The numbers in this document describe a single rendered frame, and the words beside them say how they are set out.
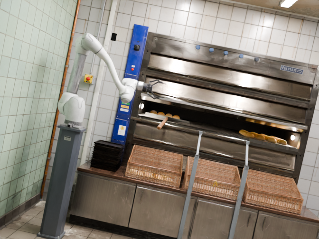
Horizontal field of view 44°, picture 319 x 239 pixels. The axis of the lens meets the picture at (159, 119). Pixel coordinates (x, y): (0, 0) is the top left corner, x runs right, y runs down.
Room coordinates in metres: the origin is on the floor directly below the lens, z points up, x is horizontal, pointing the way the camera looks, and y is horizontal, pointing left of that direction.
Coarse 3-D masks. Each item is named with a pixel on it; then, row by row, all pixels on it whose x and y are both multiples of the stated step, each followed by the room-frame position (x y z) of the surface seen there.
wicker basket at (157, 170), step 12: (132, 156) 4.29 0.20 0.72; (144, 156) 4.29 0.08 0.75; (156, 156) 4.30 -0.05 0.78; (168, 156) 4.31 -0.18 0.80; (180, 156) 4.31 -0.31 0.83; (132, 168) 3.86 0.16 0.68; (144, 168) 3.86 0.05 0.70; (156, 168) 3.86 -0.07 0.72; (168, 168) 4.27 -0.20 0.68; (180, 168) 3.98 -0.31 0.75; (144, 180) 3.86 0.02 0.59; (156, 180) 3.86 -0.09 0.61; (168, 180) 3.86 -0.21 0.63; (180, 180) 3.86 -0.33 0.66
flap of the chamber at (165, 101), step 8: (144, 96) 4.24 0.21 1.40; (152, 96) 4.22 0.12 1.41; (168, 104) 4.38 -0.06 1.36; (176, 104) 4.30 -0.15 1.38; (184, 104) 4.21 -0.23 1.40; (192, 104) 4.20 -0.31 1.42; (208, 112) 4.35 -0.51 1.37; (216, 112) 4.26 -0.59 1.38; (224, 112) 4.18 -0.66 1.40; (232, 112) 4.18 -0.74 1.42; (248, 120) 4.31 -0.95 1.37; (256, 120) 4.23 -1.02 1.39; (264, 120) 4.16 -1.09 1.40; (272, 120) 4.16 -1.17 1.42; (288, 128) 4.26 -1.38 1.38; (296, 128) 4.17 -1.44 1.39; (304, 128) 4.14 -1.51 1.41
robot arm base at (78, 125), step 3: (66, 120) 3.44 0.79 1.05; (63, 123) 3.44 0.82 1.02; (66, 123) 3.43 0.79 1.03; (69, 123) 3.41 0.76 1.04; (72, 123) 3.42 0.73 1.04; (75, 123) 3.43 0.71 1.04; (78, 123) 3.45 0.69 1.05; (81, 123) 3.48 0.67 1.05; (66, 126) 3.42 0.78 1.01; (69, 126) 3.42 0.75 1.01; (72, 126) 3.41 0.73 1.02; (75, 126) 3.42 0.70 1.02; (78, 126) 3.45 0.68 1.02; (81, 126) 3.49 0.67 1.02
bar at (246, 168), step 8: (144, 120) 3.99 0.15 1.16; (152, 120) 3.99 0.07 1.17; (176, 128) 3.98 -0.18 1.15; (184, 128) 3.97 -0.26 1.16; (200, 136) 3.94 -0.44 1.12; (216, 136) 3.95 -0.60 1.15; (224, 136) 3.95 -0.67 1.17; (248, 144) 3.93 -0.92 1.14; (192, 168) 3.74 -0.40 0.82; (248, 168) 3.71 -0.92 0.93; (192, 176) 3.74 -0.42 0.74; (192, 184) 3.73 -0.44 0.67; (240, 184) 3.73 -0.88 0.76; (240, 192) 3.71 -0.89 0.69; (240, 200) 3.71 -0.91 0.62; (184, 208) 3.74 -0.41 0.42; (184, 216) 3.73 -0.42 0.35; (184, 224) 3.73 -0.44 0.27; (232, 224) 3.71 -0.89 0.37; (232, 232) 3.71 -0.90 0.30
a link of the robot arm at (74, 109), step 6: (66, 102) 3.52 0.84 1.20; (72, 102) 3.43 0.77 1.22; (78, 102) 3.44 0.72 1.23; (84, 102) 3.50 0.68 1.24; (66, 108) 3.47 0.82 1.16; (72, 108) 3.42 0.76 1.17; (78, 108) 3.43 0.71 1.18; (84, 108) 3.49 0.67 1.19; (66, 114) 3.45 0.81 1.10; (72, 114) 3.42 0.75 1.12; (78, 114) 3.43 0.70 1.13; (72, 120) 3.42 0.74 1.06; (78, 120) 3.44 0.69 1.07
